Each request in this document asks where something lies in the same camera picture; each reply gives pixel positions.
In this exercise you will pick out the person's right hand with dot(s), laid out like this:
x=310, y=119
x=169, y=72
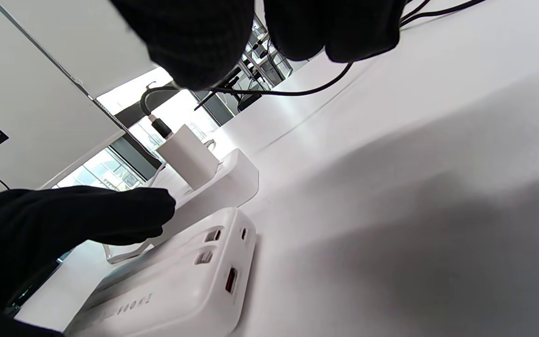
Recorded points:
x=190, y=37

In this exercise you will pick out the person's left hand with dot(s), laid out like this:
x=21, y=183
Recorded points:
x=40, y=234

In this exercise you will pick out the white charger adapter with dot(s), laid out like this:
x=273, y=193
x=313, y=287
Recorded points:
x=187, y=157

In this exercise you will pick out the white battery pack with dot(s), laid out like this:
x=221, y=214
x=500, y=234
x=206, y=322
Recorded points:
x=171, y=290

